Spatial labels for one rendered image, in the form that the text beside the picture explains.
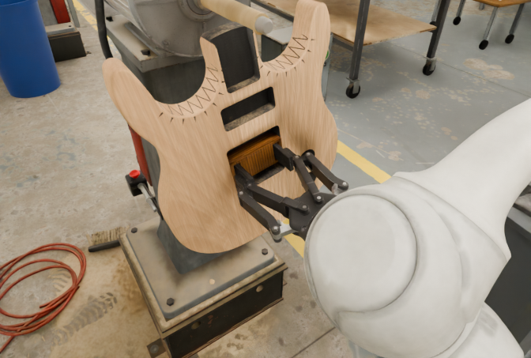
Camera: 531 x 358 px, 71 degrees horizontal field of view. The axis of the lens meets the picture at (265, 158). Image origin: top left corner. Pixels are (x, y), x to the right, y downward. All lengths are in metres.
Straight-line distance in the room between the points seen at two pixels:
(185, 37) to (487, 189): 0.63
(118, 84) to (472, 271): 0.39
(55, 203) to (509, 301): 2.10
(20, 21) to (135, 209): 1.81
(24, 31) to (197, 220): 2.91
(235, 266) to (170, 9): 0.95
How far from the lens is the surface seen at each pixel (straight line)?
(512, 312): 1.38
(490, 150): 0.33
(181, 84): 1.00
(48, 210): 2.33
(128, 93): 0.47
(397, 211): 0.24
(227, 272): 1.41
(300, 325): 1.64
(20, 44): 3.43
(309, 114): 0.64
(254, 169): 0.62
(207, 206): 0.62
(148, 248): 1.53
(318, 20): 0.59
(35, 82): 3.55
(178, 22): 0.78
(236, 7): 0.64
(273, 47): 0.94
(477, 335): 0.41
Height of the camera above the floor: 1.43
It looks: 37 degrees down
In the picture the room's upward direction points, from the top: straight up
